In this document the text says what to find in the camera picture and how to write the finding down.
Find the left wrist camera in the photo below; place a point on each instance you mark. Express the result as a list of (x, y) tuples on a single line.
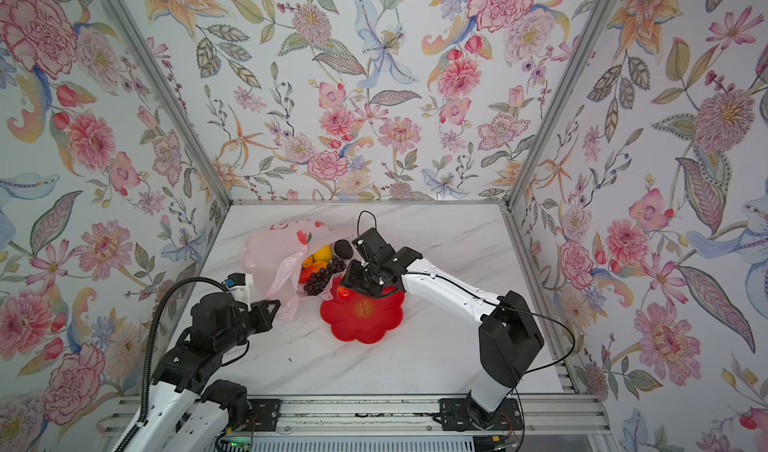
[(240, 286)]

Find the large orange red mango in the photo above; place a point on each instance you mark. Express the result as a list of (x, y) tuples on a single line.
[(310, 270)]

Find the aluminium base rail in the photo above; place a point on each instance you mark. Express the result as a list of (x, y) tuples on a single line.
[(437, 415)]

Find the red flower-shaped plate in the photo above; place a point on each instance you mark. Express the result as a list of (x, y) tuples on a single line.
[(362, 319)]

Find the dark avocado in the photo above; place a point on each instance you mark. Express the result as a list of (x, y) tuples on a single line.
[(343, 249)]

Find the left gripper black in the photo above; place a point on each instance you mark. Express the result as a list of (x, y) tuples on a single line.
[(261, 314)]

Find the pink plastic bag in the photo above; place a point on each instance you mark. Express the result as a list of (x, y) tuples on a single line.
[(272, 259)]

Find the dark purple grape bunch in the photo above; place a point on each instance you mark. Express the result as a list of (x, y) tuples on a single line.
[(319, 282)]

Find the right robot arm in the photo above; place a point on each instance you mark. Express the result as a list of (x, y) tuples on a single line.
[(509, 339)]

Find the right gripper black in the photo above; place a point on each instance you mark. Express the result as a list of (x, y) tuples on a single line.
[(351, 279)]

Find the yellow lemon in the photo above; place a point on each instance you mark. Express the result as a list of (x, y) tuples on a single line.
[(325, 254)]

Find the small orange red mango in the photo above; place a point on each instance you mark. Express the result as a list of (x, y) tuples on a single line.
[(345, 295)]

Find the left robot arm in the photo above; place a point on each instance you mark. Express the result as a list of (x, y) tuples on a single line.
[(182, 408)]

